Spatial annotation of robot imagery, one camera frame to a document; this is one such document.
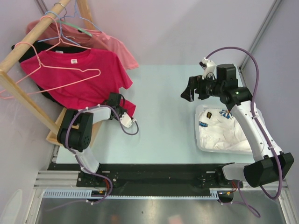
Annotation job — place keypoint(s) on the blue wire hanger rear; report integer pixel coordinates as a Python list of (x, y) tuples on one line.
[(79, 15)]

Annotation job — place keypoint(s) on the magenta t shirt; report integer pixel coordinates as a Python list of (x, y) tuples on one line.
[(78, 80)]

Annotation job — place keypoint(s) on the green plastic hanger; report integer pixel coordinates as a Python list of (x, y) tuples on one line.
[(71, 30)]

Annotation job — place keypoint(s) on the blue wire hanger front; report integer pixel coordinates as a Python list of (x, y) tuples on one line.
[(60, 36)]

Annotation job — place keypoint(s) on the pink wire hanger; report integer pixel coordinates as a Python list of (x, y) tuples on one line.
[(58, 41), (66, 74)]

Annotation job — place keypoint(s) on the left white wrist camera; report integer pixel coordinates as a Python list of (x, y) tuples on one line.
[(126, 120)]

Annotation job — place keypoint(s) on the salmon pink t shirt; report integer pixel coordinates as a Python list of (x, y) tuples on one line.
[(98, 40)]

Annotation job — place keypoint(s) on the white laundry basket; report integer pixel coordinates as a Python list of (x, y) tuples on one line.
[(233, 149)]

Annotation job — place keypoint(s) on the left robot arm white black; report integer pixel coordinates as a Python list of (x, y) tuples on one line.
[(75, 132)]

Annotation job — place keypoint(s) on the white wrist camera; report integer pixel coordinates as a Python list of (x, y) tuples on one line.
[(208, 67), (126, 120)]

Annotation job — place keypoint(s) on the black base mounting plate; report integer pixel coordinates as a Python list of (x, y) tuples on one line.
[(153, 179)]

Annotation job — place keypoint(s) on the black t shirt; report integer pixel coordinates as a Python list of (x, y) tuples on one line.
[(30, 49)]

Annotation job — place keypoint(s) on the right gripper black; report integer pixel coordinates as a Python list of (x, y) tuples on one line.
[(195, 82)]

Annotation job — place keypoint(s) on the blue wire hanger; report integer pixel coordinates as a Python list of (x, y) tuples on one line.
[(60, 36), (79, 15)]

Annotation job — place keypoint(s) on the white slotted cable duct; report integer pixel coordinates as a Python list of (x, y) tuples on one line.
[(95, 194)]

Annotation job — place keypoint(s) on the aluminium corner post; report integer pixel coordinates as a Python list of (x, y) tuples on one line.
[(265, 25)]

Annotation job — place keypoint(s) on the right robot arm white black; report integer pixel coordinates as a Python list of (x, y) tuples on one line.
[(271, 163)]

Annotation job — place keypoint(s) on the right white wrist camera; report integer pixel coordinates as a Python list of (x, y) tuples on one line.
[(208, 67)]

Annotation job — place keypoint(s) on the white t shirt in basket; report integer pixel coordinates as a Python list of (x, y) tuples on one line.
[(217, 133)]

